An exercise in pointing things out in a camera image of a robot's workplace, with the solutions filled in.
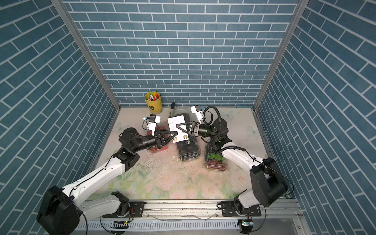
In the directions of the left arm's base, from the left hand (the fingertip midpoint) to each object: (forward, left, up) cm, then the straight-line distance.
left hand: (179, 137), depth 65 cm
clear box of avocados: (+8, -4, -26) cm, 28 cm away
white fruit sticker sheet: (+1, -1, -1) cm, 2 cm away
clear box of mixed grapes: (0, -19, -26) cm, 32 cm away
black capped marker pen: (+46, +10, -27) cm, 55 cm away
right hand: (+2, 0, +2) cm, 3 cm away
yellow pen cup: (+46, +24, -19) cm, 55 cm away
